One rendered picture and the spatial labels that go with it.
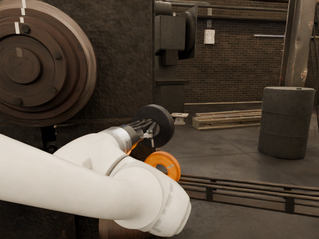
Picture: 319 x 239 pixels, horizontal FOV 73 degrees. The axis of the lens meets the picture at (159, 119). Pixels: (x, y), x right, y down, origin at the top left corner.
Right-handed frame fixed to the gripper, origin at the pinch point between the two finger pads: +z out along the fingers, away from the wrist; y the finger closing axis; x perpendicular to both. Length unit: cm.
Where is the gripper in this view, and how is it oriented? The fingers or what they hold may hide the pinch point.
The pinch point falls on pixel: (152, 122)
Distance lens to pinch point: 76.4
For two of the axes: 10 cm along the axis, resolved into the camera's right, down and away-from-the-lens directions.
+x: -0.2, -9.6, -2.6
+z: 4.1, -2.5, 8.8
